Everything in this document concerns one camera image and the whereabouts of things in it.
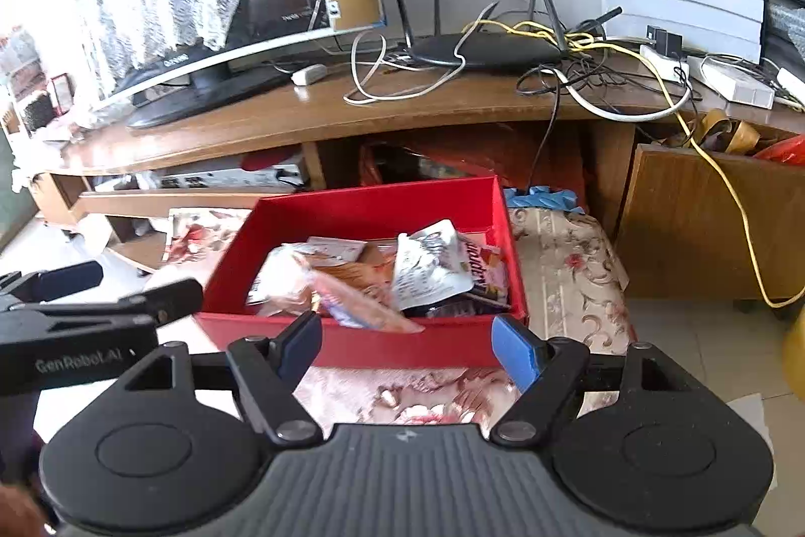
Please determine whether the small framed picture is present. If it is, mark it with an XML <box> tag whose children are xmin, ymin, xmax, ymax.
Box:
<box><xmin>49</xmin><ymin>71</ymin><xmax>76</xmax><ymax>113</ymax></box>

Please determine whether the thin white cable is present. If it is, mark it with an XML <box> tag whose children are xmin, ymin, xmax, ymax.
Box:
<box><xmin>343</xmin><ymin>5</ymin><xmax>485</xmax><ymax>105</ymax></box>

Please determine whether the red plastic bag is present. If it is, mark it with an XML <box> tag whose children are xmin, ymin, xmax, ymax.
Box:
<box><xmin>751</xmin><ymin>134</ymin><xmax>805</xmax><ymax>164</ymax></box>

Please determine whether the red cardboard box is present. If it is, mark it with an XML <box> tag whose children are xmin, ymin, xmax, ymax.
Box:
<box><xmin>195</xmin><ymin>176</ymin><xmax>528</xmax><ymax>369</ymax></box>

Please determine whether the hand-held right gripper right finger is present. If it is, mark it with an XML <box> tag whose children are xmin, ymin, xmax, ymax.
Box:
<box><xmin>491</xmin><ymin>316</ymin><xmax>696</xmax><ymax>446</ymax></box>

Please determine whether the brown paper strip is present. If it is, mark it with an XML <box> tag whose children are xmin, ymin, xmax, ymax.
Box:
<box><xmin>682</xmin><ymin>109</ymin><xmax>759</xmax><ymax>154</ymax></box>

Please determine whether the clear cream bread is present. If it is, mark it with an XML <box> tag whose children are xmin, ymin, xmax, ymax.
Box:
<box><xmin>248</xmin><ymin>244</ymin><xmax>315</xmax><ymax>318</ymax></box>

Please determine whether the black router with antennas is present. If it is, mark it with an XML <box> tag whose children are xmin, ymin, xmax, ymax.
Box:
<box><xmin>386</xmin><ymin>0</ymin><xmax>623</xmax><ymax>72</ymax></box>

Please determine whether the yellow cable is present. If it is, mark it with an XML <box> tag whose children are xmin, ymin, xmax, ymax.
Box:
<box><xmin>431</xmin><ymin>0</ymin><xmax>805</xmax><ymax>308</ymax></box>

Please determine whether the wooden television cabinet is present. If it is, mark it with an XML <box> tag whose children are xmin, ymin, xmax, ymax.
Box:
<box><xmin>34</xmin><ymin>52</ymin><xmax>805</xmax><ymax>302</ymax></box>

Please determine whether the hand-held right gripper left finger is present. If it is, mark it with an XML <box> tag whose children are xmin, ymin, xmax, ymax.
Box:
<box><xmin>119</xmin><ymin>314</ymin><xmax>325</xmax><ymax>446</ymax></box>

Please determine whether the white paper sheet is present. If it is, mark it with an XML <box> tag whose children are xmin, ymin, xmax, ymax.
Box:
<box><xmin>723</xmin><ymin>392</ymin><xmax>774</xmax><ymax>437</ymax></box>

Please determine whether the orange bun packet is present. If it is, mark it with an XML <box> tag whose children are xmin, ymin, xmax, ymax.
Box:
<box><xmin>314</xmin><ymin>266</ymin><xmax>425</xmax><ymax>333</ymax></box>

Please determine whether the yellow trash bin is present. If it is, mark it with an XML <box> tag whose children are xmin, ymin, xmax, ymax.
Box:
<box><xmin>780</xmin><ymin>311</ymin><xmax>805</xmax><ymax>406</ymax></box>

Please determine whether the floral tablecloth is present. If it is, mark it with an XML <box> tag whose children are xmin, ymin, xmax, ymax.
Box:
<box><xmin>164</xmin><ymin>206</ymin><xmax>639</xmax><ymax>428</ymax></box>

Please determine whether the silver set-top box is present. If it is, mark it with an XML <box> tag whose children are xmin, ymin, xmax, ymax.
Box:
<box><xmin>135</xmin><ymin>166</ymin><xmax>306</xmax><ymax>193</ymax></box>

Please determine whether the blue plastic bag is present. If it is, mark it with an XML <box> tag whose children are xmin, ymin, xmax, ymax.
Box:
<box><xmin>506</xmin><ymin>186</ymin><xmax>589</xmax><ymax>214</ymax></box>

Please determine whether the black plug adapter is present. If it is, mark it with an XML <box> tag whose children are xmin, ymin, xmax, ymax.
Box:
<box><xmin>647</xmin><ymin>26</ymin><xmax>683</xmax><ymax>55</ymax></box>

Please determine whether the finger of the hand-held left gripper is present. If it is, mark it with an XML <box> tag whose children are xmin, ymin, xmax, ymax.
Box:
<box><xmin>0</xmin><ymin>260</ymin><xmax>105</xmax><ymax>304</ymax></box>
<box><xmin>94</xmin><ymin>279</ymin><xmax>205</xmax><ymax>327</ymax></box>

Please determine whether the white power strip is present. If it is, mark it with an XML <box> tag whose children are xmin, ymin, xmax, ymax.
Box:
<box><xmin>776</xmin><ymin>65</ymin><xmax>805</xmax><ymax>110</ymax></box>
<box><xmin>685</xmin><ymin>55</ymin><xmax>776</xmax><ymax>109</ymax></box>

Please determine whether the bubble wrap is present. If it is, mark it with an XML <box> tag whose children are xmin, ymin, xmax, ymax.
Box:
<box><xmin>764</xmin><ymin>2</ymin><xmax>805</xmax><ymax>66</ymax></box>

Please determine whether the white power adapter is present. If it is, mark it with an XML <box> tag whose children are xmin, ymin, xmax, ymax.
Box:
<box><xmin>290</xmin><ymin>63</ymin><xmax>328</xmax><ymax>86</ymax></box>

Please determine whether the light blue snack packet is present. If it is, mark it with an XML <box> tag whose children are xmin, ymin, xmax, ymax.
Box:
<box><xmin>393</xmin><ymin>219</ymin><xmax>472</xmax><ymax>312</ymax></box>

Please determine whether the dark red cloth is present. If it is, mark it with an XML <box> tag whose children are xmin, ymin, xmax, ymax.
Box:
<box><xmin>242</xmin><ymin>150</ymin><xmax>303</xmax><ymax>173</ymax></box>

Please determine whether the black cable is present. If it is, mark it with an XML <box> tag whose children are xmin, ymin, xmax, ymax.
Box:
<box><xmin>519</xmin><ymin>65</ymin><xmax>567</xmax><ymax>186</ymax></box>

